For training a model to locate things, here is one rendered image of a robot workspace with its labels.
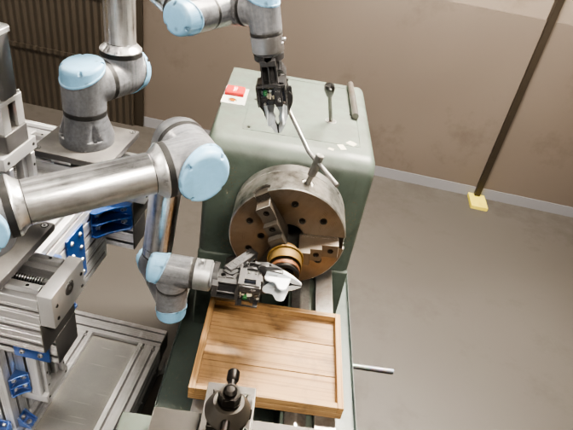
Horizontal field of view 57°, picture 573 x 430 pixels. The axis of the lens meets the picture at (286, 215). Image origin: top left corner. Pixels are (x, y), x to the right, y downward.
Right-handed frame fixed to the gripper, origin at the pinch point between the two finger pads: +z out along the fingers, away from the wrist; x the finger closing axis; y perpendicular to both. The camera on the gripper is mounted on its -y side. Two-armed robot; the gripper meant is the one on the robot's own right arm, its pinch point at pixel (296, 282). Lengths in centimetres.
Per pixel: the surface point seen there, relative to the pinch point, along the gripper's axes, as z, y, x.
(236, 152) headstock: -20.4, -32.6, 14.9
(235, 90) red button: -25, -65, 19
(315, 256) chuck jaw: 4.7, -10.4, 0.5
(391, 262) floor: 70, -150, -108
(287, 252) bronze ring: -3.1, -5.6, 4.4
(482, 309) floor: 118, -121, -108
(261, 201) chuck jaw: -11.5, -15.6, 11.3
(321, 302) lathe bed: 10.1, -16.4, -21.1
